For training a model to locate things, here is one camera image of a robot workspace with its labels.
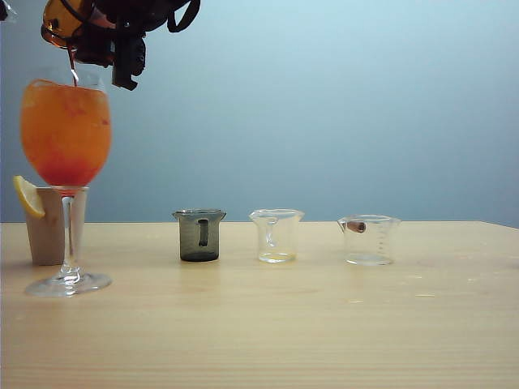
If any plain clear measuring cup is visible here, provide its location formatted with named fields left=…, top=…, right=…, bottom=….
left=247, top=207, right=306, bottom=264

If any dark translucent hanging piece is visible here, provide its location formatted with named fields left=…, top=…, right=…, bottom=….
left=0, top=2, right=19, bottom=24

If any amber glass measuring cup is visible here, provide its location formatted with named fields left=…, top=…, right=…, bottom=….
left=40, top=0, right=98, bottom=52

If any stemmed wine glass with juice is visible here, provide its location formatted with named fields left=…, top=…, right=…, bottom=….
left=19, top=77, right=114, bottom=299

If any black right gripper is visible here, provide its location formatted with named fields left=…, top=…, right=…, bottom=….
left=75, top=0, right=191, bottom=91

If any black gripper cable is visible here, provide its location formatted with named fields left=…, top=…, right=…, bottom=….
left=165, top=0, right=202, bottom=34

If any light wooden cup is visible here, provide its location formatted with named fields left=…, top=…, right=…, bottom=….
left=24, top=186, right=89, bottom=267

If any clear measuring cup printed scale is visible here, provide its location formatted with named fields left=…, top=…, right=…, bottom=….
left=336, top=214, right=402, bottom=267

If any smoky grey measuring cup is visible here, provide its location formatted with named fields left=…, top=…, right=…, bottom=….
left=171, top=208, right=227, bottom=263

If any yellow lemon slice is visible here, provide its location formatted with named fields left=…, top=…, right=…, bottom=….
left=11, top=174, right=46, bottom=220

